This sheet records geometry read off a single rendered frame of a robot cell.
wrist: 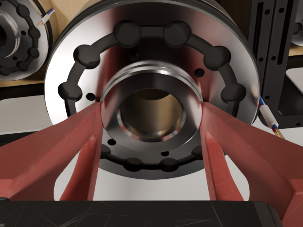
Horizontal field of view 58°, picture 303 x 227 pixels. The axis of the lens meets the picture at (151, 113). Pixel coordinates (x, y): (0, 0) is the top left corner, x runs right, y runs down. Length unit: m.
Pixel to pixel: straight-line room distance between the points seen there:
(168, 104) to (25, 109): 0.18
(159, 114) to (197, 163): 0.03
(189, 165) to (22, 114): 0.19
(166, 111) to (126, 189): 0.52
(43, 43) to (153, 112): 0.16
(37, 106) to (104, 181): 0.38
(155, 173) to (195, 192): 0.52
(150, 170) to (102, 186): 0.50
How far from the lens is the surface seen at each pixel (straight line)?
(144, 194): 0.67
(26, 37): 0.28
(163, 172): 0.16
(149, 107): 0.16
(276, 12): 0.20
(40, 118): 0.28
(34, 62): 0.29
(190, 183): 0.65
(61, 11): 0.30
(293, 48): 0.34
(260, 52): 0.21
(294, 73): 0.31
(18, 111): 0.30
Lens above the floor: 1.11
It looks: 54 degrees down
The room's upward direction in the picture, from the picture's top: 179 degrees clockwise
